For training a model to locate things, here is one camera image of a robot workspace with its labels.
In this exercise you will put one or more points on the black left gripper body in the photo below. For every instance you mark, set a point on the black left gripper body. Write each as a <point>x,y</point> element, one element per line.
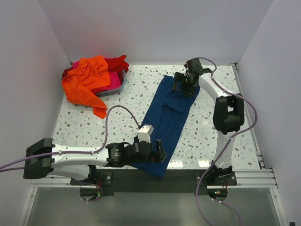
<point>154,152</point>

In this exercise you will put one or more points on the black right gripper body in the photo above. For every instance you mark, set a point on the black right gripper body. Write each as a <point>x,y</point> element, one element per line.
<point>186,84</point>

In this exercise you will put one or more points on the blue t-shirt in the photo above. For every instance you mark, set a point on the blue t-shirt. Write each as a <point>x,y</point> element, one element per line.
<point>167,114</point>

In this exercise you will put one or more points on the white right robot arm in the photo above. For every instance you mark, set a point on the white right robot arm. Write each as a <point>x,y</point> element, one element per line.
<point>228,116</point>

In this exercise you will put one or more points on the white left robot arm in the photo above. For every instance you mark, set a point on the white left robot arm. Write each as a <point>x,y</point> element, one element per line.
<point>44,158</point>

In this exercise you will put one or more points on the red t-shirt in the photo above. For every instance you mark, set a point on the red t-shirt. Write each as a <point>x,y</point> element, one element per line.
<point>97,74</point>

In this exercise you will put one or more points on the grey laundry basket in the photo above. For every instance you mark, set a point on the grey laundry basket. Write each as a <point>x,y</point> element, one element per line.
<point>118,81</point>

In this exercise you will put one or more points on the orange t-shirt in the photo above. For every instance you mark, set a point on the orange t-shirt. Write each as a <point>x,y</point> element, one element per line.
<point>78,94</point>

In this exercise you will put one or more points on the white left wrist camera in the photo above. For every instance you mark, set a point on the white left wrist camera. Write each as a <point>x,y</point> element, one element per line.
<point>144,133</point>

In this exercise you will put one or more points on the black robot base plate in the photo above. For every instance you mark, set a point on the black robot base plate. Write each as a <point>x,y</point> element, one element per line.
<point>136,181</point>

